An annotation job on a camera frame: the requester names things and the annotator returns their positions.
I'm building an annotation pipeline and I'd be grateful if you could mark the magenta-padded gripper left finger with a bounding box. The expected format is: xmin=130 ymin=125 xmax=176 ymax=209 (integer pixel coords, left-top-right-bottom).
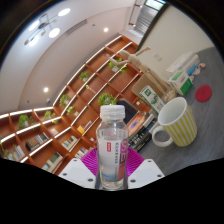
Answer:
xmin=58 ymin=147 xmax=101 ymax=190

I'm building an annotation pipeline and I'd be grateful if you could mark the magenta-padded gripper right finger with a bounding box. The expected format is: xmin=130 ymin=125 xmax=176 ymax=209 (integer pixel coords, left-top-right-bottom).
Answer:
xmin=126 ymin=147 xmax=166 ymax=190

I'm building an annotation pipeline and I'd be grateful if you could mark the clear plastic water bottle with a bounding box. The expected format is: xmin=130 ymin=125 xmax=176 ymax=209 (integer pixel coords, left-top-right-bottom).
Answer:
xmin=95 ymin=104 xmax=130 ymax=192

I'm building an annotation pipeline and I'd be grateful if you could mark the yellow striped mug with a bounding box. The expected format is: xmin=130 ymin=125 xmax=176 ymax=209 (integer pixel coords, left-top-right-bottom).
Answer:
xmin=151 ymin=96 xmax=198 ymax=148

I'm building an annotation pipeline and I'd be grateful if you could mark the wooden shelf unit with books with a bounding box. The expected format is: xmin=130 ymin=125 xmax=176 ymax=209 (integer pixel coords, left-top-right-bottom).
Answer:
xmin=0 ymin=34 xmax=148 ymax=176

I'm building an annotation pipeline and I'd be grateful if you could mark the dark blue office chair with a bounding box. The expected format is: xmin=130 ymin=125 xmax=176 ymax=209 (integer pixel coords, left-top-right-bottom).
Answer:
xmin=116 ymin=98 xmax=138 ymax=125

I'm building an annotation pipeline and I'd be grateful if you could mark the tall green white carton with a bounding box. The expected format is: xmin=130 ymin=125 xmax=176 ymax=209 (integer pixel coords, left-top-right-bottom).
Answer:
xmin=138 ymin=84 xmax=165 ymax=114

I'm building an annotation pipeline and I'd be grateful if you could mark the wooden artist mannequin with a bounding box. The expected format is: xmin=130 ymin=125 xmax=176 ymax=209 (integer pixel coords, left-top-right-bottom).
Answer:
xmin=105 ymin=45 xmax=178 ymax=103

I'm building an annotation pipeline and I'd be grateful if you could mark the small green white box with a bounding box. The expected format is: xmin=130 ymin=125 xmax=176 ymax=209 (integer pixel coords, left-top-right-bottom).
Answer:
xmin=168 ymin=69 xmax=195 ymax=97

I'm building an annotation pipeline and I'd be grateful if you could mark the flat round red coaster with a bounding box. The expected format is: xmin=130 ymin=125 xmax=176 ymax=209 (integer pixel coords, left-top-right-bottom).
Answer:
xmin=194 ymin=84 xmax=213 ymax=103

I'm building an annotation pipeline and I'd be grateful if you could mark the branched ceiling light fixture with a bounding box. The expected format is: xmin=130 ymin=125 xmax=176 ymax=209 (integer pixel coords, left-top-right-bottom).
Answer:
xmin=23 ymin=7 xmax=72 ymax=48

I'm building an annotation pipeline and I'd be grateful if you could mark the ceiling air vent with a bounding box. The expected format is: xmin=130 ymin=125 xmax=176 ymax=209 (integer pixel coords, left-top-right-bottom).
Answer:
xmin=64 ymin=19 xmax=88 ymax=36

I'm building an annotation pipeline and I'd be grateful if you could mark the grey curtain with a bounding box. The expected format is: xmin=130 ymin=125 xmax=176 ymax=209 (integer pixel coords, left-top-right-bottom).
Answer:
xmin=135 ymin=4 xmax=159 ymax=34

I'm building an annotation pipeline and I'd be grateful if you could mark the black framed window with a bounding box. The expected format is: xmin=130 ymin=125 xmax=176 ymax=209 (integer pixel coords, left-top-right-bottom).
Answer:
xmin=144 ymin=0 xmax=167 ymax=11

